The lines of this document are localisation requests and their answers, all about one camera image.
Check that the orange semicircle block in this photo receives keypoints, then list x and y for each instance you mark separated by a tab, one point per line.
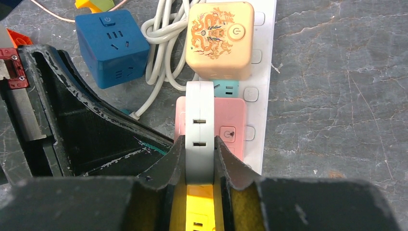
19	39

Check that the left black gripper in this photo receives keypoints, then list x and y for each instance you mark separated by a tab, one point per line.
53	124

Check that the yellow cube socket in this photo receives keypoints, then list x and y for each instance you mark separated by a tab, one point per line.
214	208

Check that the white adapter plug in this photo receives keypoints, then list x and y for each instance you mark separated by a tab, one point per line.
199	132

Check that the teal power strip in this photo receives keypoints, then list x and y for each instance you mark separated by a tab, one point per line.
125	111

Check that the blue cube socket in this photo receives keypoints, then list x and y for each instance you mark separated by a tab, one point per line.
112	46

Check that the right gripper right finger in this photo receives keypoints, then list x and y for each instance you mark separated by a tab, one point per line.
307	204

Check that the yellow orange toy block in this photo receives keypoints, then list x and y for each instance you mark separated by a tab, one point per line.
95	6

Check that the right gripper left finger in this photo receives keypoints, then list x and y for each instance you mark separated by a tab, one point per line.
155	200

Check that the pink cube socket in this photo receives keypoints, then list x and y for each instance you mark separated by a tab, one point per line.
230	122

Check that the white long power strip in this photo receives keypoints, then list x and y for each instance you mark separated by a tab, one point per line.
254	91

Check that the beige dragon cube socket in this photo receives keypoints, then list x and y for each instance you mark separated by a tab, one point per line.
219	40

